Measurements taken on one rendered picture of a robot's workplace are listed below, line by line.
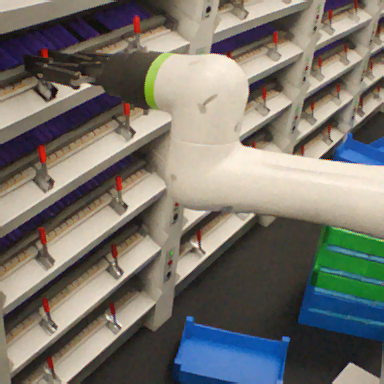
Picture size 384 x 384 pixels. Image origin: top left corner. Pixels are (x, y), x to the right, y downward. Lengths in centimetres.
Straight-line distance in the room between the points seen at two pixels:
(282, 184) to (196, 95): 17
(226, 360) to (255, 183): 108
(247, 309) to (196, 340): 23
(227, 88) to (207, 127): 6
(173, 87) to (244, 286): 137
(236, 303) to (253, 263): 22
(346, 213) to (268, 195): 11
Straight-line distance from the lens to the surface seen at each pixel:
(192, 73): 94
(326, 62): 264
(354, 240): 195
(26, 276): 140
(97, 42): 136
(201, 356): 198
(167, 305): 203
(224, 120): 95
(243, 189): 97
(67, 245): 148
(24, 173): 133
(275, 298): 223
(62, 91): 124
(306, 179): 96
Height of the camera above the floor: 144
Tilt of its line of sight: 35 degrees down
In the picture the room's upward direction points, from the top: 12 degrees clockwise
